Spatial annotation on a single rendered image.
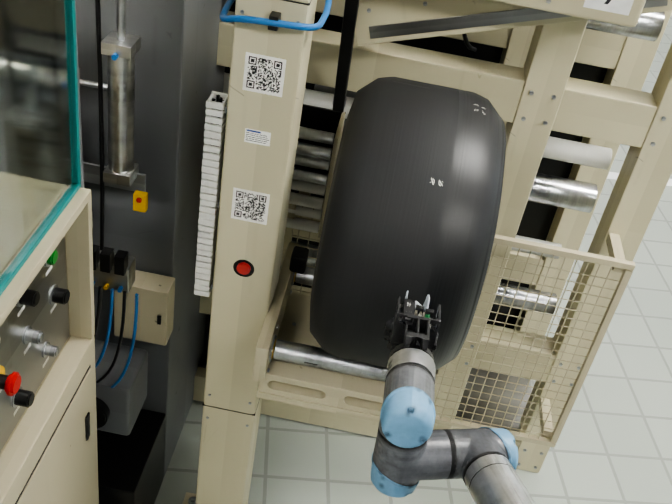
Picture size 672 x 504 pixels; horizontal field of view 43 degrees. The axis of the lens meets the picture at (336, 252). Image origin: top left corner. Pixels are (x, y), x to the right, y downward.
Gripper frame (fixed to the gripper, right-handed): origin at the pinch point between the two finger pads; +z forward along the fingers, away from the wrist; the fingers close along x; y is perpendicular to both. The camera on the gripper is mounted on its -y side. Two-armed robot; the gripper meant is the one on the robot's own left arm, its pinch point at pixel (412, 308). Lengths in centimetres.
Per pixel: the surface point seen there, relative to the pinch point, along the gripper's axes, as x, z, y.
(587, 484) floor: -80, 95, -113
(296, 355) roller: 20.1, 20.6, -30.1
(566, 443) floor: -75, 112, -111
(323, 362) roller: 14.0, 20.5, -30.4
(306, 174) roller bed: 28, 66, -8
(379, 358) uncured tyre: 3.2, 8.8, -18.2
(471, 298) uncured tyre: -10.5, 5.9, 1.0
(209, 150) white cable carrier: 44, 24, 12
